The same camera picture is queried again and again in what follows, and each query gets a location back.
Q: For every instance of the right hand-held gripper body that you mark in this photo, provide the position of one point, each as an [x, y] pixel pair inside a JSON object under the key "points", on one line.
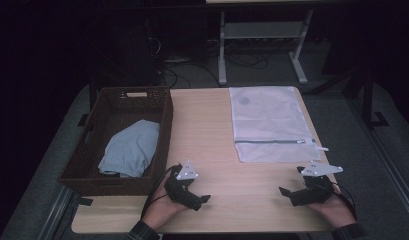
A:
{"points": [[317, 191]]}

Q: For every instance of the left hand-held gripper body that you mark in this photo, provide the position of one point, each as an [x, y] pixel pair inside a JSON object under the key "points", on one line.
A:
{"points": [[178, 190]]}

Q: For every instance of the light blue garment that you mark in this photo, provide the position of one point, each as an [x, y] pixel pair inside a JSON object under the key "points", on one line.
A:
{"points": [[132, 150]]}

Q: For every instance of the white mesh laundry bag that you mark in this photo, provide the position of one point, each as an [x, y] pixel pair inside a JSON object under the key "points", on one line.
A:
{"points": [[268, 116]]}

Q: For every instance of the brown woven basket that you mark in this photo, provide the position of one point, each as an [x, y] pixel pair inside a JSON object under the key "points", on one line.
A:
{"points": [[125, 110]]}

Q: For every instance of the person's left hand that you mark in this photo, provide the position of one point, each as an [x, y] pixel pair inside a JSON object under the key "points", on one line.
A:
{"points": [[160, 210]]}

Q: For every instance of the person's right hand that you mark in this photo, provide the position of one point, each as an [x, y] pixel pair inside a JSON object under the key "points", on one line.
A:
{"points": [[337, 211]]}

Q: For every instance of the black metal stand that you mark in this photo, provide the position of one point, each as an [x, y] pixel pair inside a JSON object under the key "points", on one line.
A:
{"points": [[368, 100]]}

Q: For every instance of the white power strip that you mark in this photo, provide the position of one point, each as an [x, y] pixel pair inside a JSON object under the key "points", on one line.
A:
{"points": [[176, 60]]}

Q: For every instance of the white metal desk frame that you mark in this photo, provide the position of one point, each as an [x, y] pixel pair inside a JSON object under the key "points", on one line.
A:
{"points": [[262, 30]]}

